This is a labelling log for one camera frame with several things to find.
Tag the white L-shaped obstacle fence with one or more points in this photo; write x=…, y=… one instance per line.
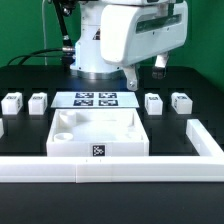
x=206, y=166

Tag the white square table top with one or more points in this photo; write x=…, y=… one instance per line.
x=97, y=132

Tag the white block at left edge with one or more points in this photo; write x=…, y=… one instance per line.
x=1, y=128

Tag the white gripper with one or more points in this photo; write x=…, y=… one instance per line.
x=131, y=34

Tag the white marker plate with tags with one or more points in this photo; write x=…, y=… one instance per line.
x=95, y=100

